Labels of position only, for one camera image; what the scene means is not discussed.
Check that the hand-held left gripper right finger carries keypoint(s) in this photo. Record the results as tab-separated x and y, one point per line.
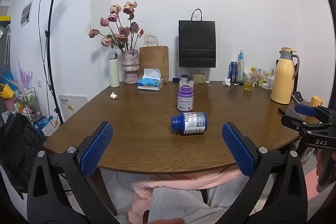
238	148

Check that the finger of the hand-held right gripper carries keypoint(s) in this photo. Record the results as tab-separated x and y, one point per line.
304	110
295	121

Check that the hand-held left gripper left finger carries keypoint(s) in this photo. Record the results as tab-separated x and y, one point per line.
96	148

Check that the blue pill bottle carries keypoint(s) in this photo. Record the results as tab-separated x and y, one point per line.
189	123

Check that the yellow cup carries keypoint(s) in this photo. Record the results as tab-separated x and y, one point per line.
316	101

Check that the person's right hand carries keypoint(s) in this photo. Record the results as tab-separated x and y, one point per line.
320	164

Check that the black smartphone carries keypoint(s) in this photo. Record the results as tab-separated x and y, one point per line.
287	110

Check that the yellow thermos jug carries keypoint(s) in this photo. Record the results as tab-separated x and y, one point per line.
283	77

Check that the white power adapter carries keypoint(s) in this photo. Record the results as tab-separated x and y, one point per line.
268	83

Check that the white board with print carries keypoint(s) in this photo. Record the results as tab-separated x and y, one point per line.
71	106

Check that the small white paper ball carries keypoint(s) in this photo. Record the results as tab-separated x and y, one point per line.
113	95

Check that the blue and white box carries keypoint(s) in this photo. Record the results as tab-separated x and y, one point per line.
44	125

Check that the colourful snack packets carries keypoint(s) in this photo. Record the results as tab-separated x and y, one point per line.
258	75

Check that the glass of yellow drink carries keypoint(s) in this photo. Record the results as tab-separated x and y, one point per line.
247	82

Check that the pink garment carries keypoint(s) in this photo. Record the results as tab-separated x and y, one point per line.
181	180

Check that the crumpled white tissue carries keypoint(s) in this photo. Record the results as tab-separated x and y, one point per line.
227	81

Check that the purple pill bottle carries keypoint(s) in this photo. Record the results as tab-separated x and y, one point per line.
185	99

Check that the clear spray bottle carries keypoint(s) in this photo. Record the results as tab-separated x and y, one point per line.
241	66

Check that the grey trousers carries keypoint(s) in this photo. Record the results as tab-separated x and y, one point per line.
183	203

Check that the black jacket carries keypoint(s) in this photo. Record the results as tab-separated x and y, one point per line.
18	150

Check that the white thermos bottle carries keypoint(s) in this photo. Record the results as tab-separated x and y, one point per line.
114	71

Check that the blue drink can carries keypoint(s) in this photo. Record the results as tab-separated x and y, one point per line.
233	69

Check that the clear jar of oats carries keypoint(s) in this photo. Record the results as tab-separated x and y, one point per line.
200	76

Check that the blue tissue box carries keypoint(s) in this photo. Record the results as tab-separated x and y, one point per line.
150	82

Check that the small bottle with blue cap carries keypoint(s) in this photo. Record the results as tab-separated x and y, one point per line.
184	79

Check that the pink ceramic vase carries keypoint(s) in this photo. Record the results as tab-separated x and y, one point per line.
130	66

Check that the purple coral decoration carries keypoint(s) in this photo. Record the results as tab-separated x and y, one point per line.
25	77

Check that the brown paper bag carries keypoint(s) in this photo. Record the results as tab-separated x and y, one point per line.
154	60

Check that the black paper bag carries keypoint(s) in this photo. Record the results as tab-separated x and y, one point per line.
197	43

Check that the dried pink roses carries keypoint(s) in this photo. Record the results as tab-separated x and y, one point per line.
119	27

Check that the framed wall picture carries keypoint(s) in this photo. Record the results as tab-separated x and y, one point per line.
26	12

